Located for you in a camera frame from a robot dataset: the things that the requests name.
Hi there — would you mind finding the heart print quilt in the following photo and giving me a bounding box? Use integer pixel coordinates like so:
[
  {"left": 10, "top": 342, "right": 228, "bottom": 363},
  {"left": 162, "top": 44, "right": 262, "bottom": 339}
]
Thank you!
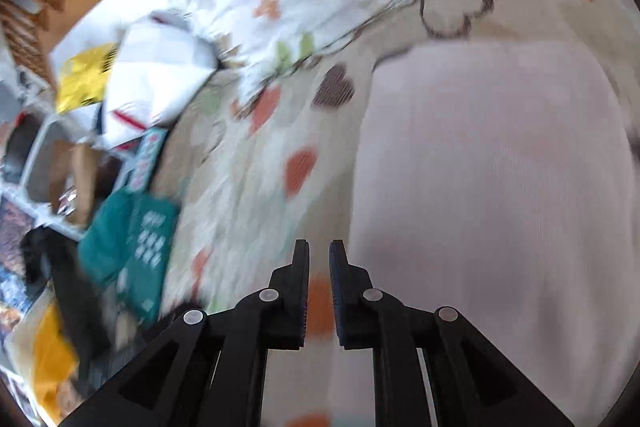
[{"left": 155, "top": 0, "right": 640, "bottom": 427}]

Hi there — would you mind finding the brown cardboard piece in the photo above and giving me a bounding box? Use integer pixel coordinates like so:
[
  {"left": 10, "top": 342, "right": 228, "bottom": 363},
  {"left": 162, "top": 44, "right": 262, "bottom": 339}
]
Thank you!
[{"left": 49, "top": 141, "right": 102, "bottom": 228}]

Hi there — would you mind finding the white shelf unit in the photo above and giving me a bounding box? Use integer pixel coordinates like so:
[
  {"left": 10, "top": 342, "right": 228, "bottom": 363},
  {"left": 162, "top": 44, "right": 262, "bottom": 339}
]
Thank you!
[{"left": 0, "top": 104, "right": 127, "bottom": 240}]

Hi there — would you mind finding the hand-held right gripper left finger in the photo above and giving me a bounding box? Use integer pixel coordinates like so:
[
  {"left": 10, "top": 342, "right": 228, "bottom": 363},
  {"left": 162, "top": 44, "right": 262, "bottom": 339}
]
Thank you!
[{"left": 57, "top": 238, "right": 311, "bottom": 427}]

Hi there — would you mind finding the light pink garment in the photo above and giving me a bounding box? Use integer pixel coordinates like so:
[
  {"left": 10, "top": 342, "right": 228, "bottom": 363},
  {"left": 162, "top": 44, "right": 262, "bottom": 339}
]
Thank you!
[{"left": 347, "top": 41, "right": 640, "bottom": 427}]

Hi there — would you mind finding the light blue printed box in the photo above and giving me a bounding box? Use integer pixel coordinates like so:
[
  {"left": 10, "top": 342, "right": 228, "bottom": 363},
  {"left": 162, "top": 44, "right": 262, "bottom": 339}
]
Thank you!
[{"left": 124, "top": 128, "right": 169, "bottom": 194}]

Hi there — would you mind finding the white plastic bag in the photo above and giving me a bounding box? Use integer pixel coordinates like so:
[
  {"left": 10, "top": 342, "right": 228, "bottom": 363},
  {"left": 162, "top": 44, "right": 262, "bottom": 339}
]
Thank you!
[{"left": 97, "top": 11, "right": 222, "bottom": 151}]

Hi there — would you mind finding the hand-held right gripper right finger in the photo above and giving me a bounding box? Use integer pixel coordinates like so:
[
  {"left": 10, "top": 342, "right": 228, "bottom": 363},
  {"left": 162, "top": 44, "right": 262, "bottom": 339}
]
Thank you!
[{"left": 328, "top": 239, "right": 576, "bottom": 427}]

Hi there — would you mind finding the yellow bag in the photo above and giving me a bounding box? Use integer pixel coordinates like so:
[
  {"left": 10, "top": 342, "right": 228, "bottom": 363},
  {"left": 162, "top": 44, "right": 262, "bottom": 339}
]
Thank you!
[{"left": 6, "top": 291, "right": 82, "bottom": 426}]

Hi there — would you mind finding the yellow packet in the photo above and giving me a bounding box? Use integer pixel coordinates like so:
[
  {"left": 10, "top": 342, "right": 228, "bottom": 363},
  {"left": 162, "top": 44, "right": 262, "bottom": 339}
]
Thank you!
[{"left": 54, "top": 44, "right": 119, "bottom": 116}]

